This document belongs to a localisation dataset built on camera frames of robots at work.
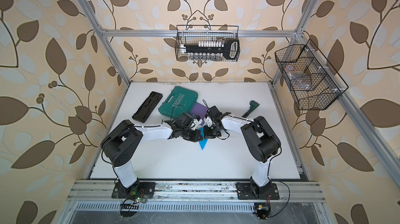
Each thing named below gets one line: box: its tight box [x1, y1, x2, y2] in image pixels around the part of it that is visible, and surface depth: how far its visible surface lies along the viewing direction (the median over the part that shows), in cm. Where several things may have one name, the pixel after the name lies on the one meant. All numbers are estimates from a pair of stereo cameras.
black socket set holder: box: [179, 38, 241, 60], surface depth 86 cm
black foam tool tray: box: [131, 91, 164, 123], surface depth 107 cm
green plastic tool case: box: [157, 85, 199, 119], surface depth 104 cm
